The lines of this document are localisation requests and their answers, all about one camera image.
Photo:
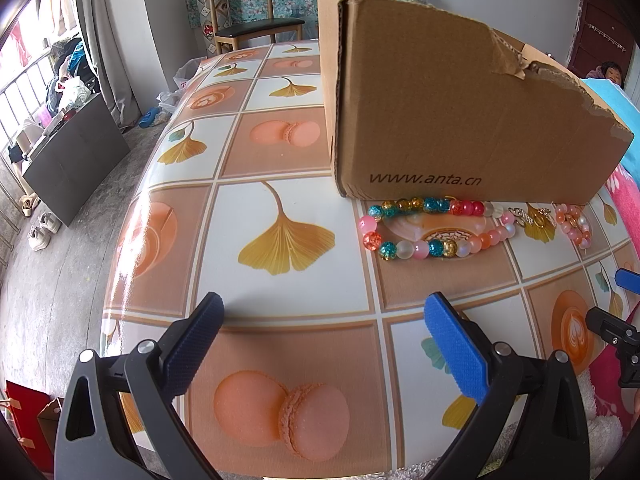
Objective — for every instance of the small brown paper bag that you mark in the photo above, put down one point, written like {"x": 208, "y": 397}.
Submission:
{"x": 50, "y": 425}

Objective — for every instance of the grey curtain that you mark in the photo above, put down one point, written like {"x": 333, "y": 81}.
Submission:
{"x": 107, "y": 45}

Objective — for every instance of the white plastic bag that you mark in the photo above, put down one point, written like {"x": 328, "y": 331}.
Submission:
{"x": 167, "y": 101}
{"x": 185, "y": 74}

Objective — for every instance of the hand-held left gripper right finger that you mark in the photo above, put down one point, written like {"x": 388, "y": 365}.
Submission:
{"x": 452, "y": 345}

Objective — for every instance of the leaf patterned tablecloth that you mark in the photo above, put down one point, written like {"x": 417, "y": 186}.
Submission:
{"x": 300, "y": 160}

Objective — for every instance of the metal railing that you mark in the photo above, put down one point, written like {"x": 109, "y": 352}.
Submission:
{"x": 15, "y": 125}

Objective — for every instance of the torn cardboard box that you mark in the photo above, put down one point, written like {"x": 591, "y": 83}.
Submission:
{"x": 450, "y": 110}

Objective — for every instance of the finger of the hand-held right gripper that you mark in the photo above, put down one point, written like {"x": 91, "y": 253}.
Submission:
{"x": 615, "y": 327}
{"x": 629, "y": 279}

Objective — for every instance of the pair of beige shoes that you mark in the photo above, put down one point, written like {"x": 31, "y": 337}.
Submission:
{"x": 29, "y": 204}

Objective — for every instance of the pink floral blanket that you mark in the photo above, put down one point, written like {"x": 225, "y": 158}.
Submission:
{"x": 627, "y": 195}

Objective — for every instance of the pile of clothes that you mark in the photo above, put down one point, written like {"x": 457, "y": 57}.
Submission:
{"x": 70, "y": 80}

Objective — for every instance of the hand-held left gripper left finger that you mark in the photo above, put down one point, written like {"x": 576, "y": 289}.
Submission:
{"x": 195, "y": 342}

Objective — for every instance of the white sneaker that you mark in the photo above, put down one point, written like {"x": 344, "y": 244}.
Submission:
{"x": 39, "y": 239}
{"x": 50, "y": 222}

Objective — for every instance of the white fluffy clothing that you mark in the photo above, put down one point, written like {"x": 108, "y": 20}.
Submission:
{"x": 602, "y": 435}

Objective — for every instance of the dark red door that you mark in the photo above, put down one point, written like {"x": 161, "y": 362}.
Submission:
{"x": 600, "y": 35}

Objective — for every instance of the light blue quilt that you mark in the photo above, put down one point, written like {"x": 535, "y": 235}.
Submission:
{"x": 615, "y": 97}

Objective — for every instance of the wooden chair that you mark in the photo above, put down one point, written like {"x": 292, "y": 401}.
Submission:
{"x": 260, "y": 25}

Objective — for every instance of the blue slipper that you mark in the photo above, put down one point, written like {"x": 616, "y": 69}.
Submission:
{"x": 149, "y": 118}

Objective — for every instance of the gold hoop earring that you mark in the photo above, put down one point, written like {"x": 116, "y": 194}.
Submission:
{"x": 539, "y": 220}

